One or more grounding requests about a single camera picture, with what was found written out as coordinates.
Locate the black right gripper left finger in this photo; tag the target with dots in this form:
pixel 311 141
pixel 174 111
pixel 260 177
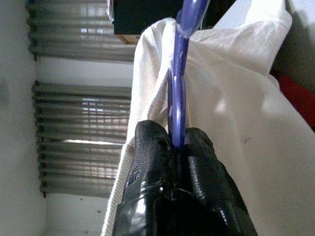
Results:
pixel 147 184

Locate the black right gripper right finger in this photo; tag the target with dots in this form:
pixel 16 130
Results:
pixel 209 196

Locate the white sports shirt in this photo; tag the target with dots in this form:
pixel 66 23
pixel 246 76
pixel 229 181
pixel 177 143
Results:
pixel 233 110

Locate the blue plastic hanger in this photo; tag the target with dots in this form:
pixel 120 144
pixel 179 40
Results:
pixel 178 98

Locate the red polo shirt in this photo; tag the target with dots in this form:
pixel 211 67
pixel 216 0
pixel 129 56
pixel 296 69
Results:
pixel 300 98

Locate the black cabinet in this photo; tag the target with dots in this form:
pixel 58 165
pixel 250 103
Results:
pixel 147 17

